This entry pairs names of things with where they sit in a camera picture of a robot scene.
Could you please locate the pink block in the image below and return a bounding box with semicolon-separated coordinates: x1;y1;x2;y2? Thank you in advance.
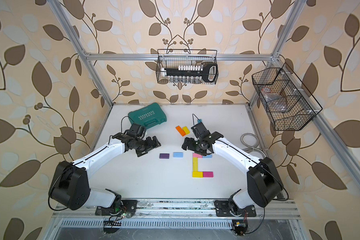
193;153;203;159

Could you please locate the orange long block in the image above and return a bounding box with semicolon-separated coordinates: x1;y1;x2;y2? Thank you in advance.
176;126;186;137

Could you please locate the yellow block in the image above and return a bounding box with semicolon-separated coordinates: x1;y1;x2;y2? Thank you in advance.
192;171;204;178
182;127;190;135

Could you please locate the plastic bag in basket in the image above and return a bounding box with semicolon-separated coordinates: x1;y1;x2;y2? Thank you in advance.
261;88;288;112

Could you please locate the light blue block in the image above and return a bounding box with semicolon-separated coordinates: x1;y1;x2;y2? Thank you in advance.
202;154;213;158
173;152;184;158

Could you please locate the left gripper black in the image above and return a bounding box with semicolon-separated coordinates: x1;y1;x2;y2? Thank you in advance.
134;135;162;156

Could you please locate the yellow block beside orange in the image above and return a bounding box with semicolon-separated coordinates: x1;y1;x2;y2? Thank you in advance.
182;127;190;135

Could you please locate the magenta block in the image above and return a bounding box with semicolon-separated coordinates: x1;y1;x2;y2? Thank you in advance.
203;172;214;178

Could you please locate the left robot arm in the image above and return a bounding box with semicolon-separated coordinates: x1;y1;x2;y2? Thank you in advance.
48;124;161;211

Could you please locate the black tool in basket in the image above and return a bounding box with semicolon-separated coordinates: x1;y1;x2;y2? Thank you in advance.
156;63;219;84

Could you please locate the long yellow-green block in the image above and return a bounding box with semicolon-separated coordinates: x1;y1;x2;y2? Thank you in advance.
192;158;198;172

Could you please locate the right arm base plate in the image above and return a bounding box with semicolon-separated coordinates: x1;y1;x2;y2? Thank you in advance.
214;200;257;218

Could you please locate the wire basket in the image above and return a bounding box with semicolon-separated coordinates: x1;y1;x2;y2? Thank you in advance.
156;49;219;85
252;63;323;131

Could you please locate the metal flexible hose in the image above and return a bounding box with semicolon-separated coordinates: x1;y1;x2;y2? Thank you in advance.
240;132;268;160

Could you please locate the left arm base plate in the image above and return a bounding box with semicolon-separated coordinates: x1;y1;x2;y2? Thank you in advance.
95;200;138;218

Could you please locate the right wire basket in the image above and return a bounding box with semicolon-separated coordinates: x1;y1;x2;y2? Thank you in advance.
252;63;323;131

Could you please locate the back wire basket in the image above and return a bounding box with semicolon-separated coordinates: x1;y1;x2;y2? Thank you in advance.
156;49;219;85

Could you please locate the purple block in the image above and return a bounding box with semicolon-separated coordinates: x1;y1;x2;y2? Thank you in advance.
159;153;170;159

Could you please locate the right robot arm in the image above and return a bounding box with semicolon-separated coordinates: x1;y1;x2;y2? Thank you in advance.
182;123;285;215

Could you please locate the green plastic tool case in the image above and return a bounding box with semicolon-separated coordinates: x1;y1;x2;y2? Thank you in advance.
128;103;167;129

